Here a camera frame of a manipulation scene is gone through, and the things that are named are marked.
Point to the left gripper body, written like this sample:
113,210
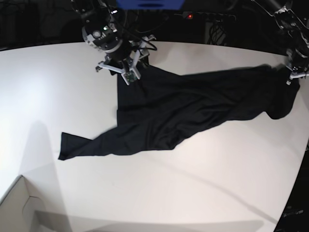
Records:
298,64

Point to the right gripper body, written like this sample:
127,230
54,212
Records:
124,58

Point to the dark navy t-shirt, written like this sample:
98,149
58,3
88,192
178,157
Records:
162,109

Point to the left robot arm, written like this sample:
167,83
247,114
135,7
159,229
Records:
289,22

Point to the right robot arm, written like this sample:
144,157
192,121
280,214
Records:
102,31

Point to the blue plastic bin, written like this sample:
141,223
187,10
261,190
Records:
150,4

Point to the black power strip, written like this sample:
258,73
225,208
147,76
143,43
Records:
207,16

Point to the white cardboard box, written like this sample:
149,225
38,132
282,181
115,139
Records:
19,211

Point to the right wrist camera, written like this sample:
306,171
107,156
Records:
130,76

